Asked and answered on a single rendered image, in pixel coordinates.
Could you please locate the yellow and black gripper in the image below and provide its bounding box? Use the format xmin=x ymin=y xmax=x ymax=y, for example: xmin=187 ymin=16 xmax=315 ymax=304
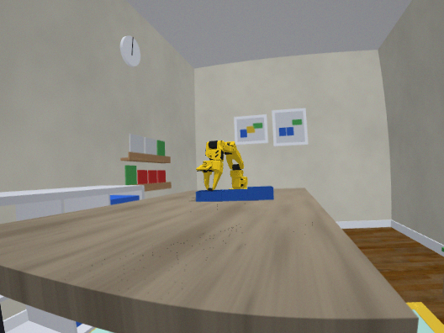
xmin=196 ymin=160 xmax=224 ymax=190

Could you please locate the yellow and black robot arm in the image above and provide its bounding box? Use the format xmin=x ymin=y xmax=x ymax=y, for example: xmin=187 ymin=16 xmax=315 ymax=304
xmin=205 ymin=140 xmax=247 ymax=189

